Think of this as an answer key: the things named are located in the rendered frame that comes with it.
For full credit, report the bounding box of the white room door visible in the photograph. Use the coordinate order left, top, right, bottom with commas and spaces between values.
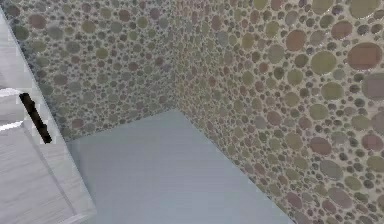
0, 6, 98, 224

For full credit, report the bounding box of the black door handle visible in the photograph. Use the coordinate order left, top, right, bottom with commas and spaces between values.
18, 92, 54, 145

